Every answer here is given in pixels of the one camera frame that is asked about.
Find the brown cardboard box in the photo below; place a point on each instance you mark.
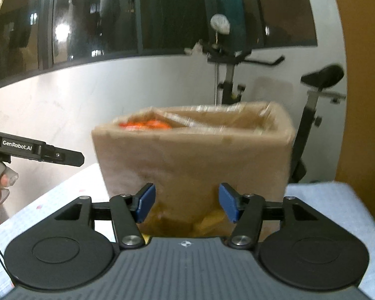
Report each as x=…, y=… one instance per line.
x=190, y=162

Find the black exercise bike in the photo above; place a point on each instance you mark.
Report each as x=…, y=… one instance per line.
x=300, y=150

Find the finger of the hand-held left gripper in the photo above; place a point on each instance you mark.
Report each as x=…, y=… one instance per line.
x=64, y=157

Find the checkered bed sheet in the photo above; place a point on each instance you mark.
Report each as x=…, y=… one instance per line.
x=325, y=206

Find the wooden cabinet panel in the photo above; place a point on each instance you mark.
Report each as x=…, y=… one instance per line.
x=365, y=84

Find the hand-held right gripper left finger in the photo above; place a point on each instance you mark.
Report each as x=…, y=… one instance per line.
x=145, y=202

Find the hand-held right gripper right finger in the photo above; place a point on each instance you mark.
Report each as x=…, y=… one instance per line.
x=228, y=203

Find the orange snack packet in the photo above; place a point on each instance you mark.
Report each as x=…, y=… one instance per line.
x=147, y=124

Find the crumpled white tissue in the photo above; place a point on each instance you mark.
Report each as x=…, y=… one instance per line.
x=193, y=49

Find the white bag on pole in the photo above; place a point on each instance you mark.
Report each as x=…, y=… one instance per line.
x=220, y=24

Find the dark framed window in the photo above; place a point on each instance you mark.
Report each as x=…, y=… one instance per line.
x=112, y=22

